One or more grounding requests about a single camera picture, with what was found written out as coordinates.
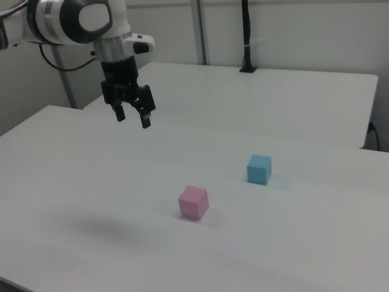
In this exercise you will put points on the grey aluminium frame post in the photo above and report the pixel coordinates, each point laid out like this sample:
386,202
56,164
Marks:
199,30
64,76

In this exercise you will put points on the blue cube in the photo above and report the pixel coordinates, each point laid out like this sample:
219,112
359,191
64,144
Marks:
258,169

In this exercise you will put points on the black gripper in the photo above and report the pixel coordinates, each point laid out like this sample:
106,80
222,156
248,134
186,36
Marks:
120,76

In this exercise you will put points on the pink cube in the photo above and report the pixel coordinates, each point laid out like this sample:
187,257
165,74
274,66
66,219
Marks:
193,202

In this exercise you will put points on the black camera pole with clamp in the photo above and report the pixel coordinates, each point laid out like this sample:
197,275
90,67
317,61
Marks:
246,36

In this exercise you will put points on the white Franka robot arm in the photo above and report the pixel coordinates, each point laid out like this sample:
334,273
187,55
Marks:
60,21

